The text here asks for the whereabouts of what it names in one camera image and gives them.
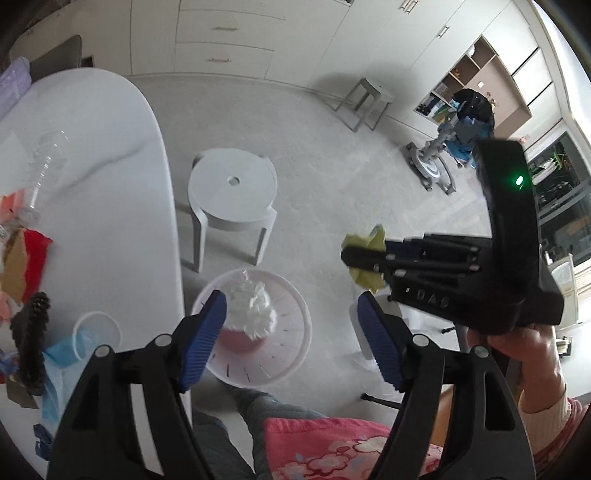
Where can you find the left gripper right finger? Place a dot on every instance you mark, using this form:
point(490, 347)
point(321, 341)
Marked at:
point(486, 438)

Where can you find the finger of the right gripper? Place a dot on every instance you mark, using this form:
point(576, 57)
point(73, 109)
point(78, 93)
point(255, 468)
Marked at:
point(368, 265)

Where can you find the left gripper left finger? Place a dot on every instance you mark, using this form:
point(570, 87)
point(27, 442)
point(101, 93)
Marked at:
point(97, 438)

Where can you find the yellow-green paper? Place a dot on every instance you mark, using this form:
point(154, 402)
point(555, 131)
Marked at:
point(375, 240)

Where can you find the blue face mask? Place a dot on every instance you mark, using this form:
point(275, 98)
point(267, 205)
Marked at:
point(64, 363)

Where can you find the red paper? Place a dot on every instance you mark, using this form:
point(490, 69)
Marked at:
point(36, 246)

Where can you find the cream sleeve right forearm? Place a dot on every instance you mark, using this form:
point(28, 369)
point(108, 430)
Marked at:
point(550, 430)

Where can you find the grey robot base stand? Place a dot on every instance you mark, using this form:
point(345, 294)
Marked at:
point(427, 162)

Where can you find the white perforated trash bin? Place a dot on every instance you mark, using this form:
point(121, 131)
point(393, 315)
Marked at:
point(243, 363)

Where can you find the right hand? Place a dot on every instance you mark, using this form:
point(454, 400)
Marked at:
point(534, 347)

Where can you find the clear plastic cup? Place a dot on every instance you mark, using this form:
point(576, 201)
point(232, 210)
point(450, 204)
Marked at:
point(92, 329)

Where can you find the white crumpled tissue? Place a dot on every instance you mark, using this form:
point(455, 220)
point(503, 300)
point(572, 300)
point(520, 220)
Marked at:
point(250, 308)

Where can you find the black foam net sleeve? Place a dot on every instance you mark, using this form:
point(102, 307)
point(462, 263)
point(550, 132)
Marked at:
point(28, 329)

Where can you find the grey round stool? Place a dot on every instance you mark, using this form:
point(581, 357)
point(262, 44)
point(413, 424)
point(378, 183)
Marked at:
point(231, 190)

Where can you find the grey square stool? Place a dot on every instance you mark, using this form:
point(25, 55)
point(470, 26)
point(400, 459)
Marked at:
point(374, 95)

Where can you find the black bag on stand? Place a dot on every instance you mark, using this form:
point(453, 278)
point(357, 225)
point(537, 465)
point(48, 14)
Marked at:
point(472, 104)

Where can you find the brown cardboard piece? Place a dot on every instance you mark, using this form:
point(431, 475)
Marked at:
point(15, 260)

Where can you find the wooden open shelf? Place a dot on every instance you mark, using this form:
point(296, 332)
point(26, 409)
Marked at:
point(481, 70)

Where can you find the pink crumpled paper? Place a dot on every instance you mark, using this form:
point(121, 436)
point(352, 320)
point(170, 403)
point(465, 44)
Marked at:
point(10, 206)

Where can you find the white drawer cabinet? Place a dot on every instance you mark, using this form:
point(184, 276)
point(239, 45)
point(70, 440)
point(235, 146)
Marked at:
point(236, 38)

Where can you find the clear plastic bottle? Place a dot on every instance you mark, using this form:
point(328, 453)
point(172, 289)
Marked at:
point(45, 172)

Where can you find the purple plastic package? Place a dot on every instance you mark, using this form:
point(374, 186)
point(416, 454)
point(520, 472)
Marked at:
point(15, 82)

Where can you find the dark grey chair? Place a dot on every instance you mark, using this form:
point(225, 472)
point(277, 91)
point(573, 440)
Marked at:
point(65, 56)

